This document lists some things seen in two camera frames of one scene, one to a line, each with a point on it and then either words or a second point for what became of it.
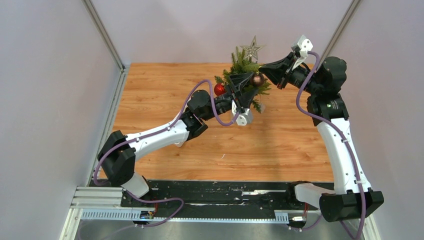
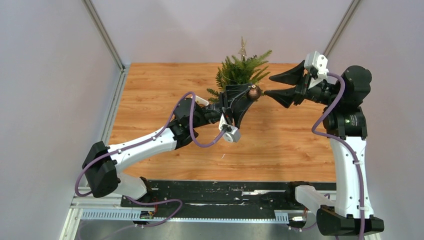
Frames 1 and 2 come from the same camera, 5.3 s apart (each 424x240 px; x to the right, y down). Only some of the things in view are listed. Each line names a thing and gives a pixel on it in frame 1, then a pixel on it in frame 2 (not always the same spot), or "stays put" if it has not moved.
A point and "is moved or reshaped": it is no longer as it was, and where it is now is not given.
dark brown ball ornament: x=257 y=80 is moved or reshaped
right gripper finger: x=276 y=70 → x=294 y=75
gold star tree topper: x=252 y=49 → x=242 y=52
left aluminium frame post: x=101 y=29 stays put
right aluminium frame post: x=338 y=31 stays put
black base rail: x=217 y=199 stays put
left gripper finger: x=238 y=79 → x=233 y=91
